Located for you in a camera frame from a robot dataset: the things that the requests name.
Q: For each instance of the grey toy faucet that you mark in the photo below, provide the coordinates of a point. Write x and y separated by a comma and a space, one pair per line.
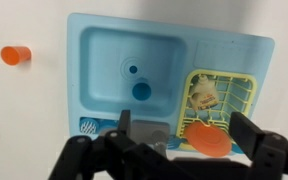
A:
147, 130

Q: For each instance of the blue toy scrub brush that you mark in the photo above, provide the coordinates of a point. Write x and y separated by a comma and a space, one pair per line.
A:
90, 126

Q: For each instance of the blue toy cup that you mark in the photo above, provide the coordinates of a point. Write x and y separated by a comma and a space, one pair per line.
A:
141, 90

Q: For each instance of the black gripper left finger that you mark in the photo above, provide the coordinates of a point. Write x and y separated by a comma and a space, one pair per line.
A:
124, 156

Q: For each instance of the yellow-green toy dish rack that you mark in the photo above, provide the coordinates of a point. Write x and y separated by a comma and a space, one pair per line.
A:
247, 86

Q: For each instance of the blue toy sink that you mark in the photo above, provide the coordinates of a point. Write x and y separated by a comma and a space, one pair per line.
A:
110, 66

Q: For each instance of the cream toy cleanser bottle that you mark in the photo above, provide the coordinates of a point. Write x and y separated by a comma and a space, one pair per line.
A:
204, 95

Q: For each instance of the small orange toy cup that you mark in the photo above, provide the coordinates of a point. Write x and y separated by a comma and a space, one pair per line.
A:
14, 55

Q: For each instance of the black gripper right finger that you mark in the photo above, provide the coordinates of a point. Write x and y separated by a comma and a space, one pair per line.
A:
270, 156

